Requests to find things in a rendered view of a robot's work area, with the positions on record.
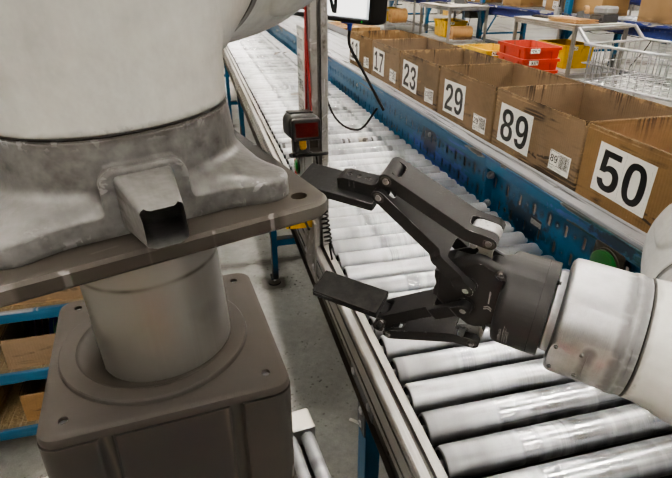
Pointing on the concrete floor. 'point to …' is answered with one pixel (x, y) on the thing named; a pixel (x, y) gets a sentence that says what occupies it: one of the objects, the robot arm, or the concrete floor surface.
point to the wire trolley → (629, 65)
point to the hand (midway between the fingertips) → (322, 237)
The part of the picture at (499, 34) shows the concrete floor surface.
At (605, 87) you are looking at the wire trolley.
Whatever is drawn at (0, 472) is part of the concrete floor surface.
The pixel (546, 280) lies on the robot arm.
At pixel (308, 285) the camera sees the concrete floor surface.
